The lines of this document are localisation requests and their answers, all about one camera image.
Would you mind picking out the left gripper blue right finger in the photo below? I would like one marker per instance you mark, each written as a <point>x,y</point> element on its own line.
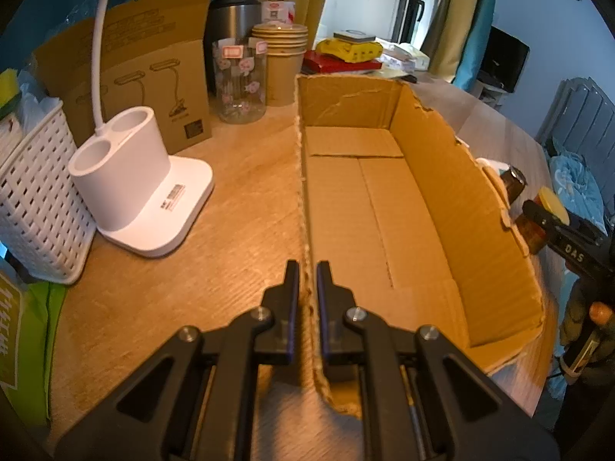
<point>421,397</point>

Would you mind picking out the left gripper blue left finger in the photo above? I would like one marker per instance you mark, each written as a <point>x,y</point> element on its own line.
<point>194,397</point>

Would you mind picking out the yellow lid jar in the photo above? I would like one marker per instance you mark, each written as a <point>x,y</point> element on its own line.
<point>539,218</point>

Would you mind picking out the white power adapter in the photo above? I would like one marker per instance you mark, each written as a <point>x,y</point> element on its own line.
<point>497,166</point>

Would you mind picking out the person right hand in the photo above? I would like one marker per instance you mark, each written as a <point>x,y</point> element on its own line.
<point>587,313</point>

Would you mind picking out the blue cartoon blanket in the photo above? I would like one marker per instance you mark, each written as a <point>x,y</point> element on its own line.
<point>577,188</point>

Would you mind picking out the grey bed headboard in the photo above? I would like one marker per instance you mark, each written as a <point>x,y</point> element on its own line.
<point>581,118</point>

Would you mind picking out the green snack bag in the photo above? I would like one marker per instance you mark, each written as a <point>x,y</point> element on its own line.
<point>29,318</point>

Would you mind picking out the teal curtain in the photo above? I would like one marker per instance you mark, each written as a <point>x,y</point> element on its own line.
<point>475,46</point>

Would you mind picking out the black monitor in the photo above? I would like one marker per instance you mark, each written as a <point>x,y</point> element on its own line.
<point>503,61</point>

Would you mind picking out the white desk lamp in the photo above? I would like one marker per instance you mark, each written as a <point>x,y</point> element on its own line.
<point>141,197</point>

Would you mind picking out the white plastic basket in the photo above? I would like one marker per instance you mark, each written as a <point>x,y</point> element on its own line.
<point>44,221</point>

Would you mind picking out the white box stack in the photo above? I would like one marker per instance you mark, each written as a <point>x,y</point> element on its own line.
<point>404,57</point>

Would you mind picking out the yellow tissue pack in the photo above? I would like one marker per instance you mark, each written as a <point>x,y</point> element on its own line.
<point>350,52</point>

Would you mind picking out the small device on tissue pack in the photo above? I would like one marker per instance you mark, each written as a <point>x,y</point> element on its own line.
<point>354,36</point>

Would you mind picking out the red book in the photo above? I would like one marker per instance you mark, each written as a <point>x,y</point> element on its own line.
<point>317,63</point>

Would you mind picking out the patterned glass jar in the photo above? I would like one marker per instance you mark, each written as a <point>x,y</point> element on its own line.
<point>240,79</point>

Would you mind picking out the stack of paper cups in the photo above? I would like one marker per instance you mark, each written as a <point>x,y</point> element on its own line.
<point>286,45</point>

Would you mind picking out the lamp packaging cardboard box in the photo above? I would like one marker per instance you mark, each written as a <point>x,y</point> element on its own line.
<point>151,55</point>

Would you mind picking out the yellow green sponge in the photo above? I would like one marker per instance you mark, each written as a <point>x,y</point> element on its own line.
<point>10,93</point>

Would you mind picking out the stainless steel kettle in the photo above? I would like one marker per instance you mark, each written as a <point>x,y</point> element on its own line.
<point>227,19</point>

